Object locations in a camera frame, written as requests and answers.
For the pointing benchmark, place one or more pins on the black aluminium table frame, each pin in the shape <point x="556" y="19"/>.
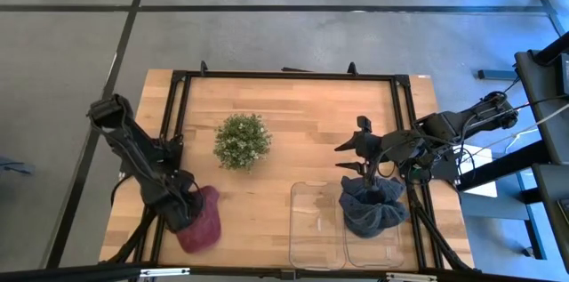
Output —
<point x="289" y="74"/>

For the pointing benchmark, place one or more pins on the grey side desk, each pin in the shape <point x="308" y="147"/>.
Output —
<point x="555" y="211"/>
<point x="544" y="95"/>

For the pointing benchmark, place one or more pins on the dark blue knit hat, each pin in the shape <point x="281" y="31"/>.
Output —
<point x="371" y="213"/>

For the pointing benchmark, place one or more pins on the green plant in black pot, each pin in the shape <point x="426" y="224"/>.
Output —
<point x="242" y="142"/>

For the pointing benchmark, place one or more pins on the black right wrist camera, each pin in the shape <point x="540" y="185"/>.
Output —
<point x="364" y="124"/>

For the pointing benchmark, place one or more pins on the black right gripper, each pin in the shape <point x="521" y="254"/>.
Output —
<point x="369" y="146"/>

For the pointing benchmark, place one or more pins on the clear plastic bin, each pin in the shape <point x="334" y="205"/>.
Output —
<point x="315" y="228"/>
<point x="378" y="251"/>

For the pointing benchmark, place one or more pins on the blue grey floor bar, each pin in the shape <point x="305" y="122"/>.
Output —
<point x="495" y="74"/>

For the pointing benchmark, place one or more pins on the silver metal bracket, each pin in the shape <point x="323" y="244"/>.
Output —
<point x="164" y="272"/>
<point x="411" y="277"/>

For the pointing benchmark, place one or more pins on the black support beam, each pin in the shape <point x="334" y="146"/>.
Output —
<point x="502" y="166"/>

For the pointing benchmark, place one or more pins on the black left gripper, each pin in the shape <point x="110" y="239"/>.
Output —
<point x="182" y="213"/>

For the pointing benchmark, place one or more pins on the white sheet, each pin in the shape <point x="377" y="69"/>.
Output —
<point x="482" y="175"/>

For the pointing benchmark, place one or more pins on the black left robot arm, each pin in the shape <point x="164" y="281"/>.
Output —
<point x="133" y="148"/>

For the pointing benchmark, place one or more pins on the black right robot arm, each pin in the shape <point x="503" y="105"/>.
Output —
<point x="453" y="128"/>

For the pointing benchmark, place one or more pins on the maroon knit hat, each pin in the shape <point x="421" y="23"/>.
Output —
<point x="204" y="224"/>

